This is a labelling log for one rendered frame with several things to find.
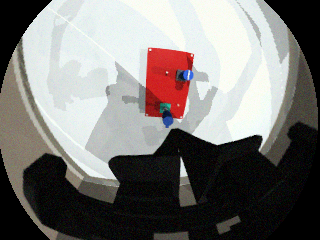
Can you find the red circuit board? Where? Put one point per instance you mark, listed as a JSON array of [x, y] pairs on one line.
[[169, 73]]

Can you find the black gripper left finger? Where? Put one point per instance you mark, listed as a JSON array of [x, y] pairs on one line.
[[163, 165]]

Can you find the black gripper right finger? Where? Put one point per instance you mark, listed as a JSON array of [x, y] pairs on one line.
[[203, 160]]

